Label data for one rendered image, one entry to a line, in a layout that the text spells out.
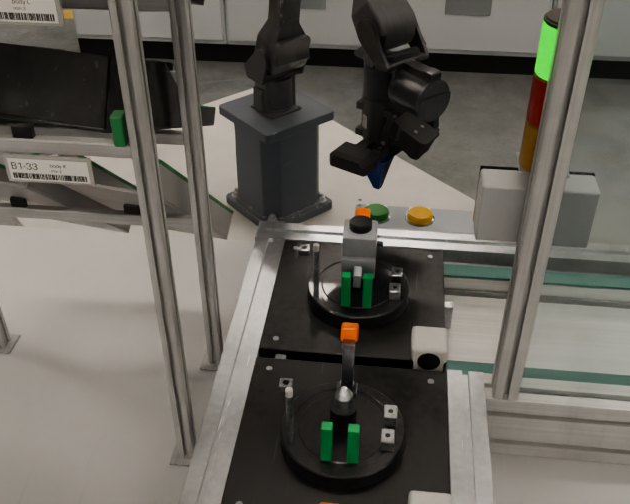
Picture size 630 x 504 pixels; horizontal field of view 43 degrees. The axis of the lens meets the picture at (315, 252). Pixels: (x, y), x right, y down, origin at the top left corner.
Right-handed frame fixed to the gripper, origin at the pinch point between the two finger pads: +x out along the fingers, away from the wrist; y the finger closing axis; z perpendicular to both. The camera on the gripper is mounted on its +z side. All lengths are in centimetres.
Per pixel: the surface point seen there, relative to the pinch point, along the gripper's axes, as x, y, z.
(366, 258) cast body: 1.1, -18.8, 9.4
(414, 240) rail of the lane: 11.3, 1.0, 6.6
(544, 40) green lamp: -33.2, -20.2, 27.8
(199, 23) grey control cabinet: 88, 199, -218
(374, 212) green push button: 9.6, 1.9, -1.3
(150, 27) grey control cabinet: 91, 187, -241
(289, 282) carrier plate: 9.7, -20.0, -2.2
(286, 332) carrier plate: 9.6, -28.7, 3.6
